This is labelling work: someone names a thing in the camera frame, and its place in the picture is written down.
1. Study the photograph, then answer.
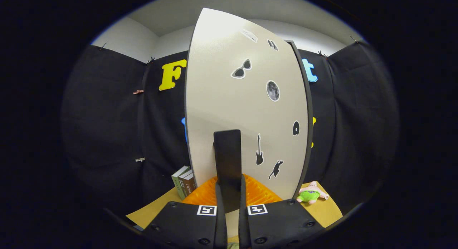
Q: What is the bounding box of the green book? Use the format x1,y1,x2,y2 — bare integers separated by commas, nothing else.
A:
171,166,190,200

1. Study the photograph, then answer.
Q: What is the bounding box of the pink starfish plush toy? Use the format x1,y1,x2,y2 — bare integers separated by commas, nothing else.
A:
296,181,329,205

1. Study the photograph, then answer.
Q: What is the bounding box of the grey cabinet body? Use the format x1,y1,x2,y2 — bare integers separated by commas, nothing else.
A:
286,40,313,199

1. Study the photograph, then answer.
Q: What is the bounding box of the black door handle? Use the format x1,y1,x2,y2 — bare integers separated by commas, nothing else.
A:
213,129,242,214

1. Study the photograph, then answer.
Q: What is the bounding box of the black backdrop cloth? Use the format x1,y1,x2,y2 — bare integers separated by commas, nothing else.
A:
61,41,399,221

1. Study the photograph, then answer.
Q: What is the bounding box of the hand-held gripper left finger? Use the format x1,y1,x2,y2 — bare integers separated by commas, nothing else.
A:
143,175,228,249

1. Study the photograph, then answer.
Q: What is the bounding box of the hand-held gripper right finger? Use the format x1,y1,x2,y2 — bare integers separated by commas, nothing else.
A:
238,174,324,249

